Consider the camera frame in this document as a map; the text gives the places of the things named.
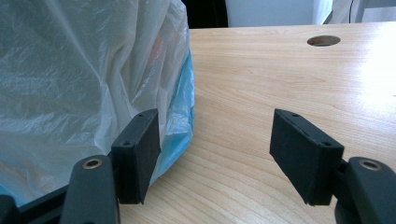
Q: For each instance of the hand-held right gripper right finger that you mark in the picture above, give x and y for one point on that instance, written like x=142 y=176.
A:
x=305 y=155

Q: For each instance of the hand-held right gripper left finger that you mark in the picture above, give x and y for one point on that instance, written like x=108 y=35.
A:
x=137 y=155

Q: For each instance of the white plastic bag blue edge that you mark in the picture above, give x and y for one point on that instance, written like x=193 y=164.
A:
x=77 y=77

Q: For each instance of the dark curtain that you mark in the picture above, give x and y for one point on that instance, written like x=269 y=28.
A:
x=205 y=12

